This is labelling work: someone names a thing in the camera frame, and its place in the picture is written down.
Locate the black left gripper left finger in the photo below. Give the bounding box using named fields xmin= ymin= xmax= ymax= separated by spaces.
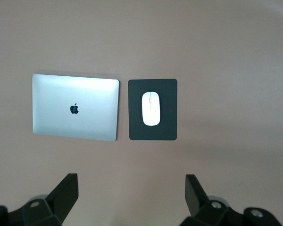
xmin=0 ymin=173 xmax=80 ymax=226

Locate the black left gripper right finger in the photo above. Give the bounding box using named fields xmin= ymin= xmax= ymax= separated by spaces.
xmin=179 ymin=174 xmax=283 ymax=226

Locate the white computer mouse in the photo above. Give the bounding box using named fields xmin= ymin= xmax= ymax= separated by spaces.
xmin=141 ymin=91 xmax=161 ymax=126

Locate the black mouse pad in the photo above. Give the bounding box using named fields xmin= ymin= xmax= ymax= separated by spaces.
xmin=128 ymin=79 xmax=178 ymax=141

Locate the silver laptop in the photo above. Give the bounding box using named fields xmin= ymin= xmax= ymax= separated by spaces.
xmin=32 ymin=73 xmax=120 ymax=142

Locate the brown table cover mat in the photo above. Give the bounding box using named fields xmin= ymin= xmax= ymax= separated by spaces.
xmin=0 ymin=0 xmax=283 ymax=226

